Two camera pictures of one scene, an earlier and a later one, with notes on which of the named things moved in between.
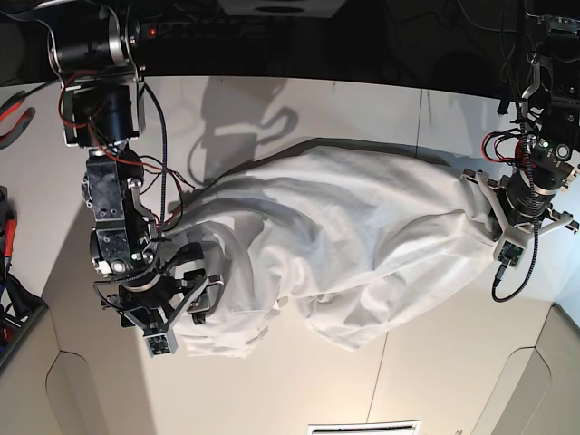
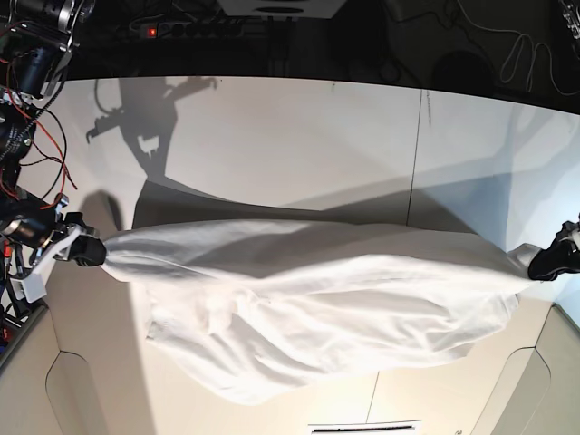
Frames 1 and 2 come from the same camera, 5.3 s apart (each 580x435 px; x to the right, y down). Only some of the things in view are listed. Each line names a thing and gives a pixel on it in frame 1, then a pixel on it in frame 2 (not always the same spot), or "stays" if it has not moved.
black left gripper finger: [194, 277] to [76, 217]
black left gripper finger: [198, 307] to [88, 251]
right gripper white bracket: [507, 248] to [562, 257]
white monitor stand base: [282, 8] stays
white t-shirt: [350, 233] to [262, 309]
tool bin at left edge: [20, 309] stays
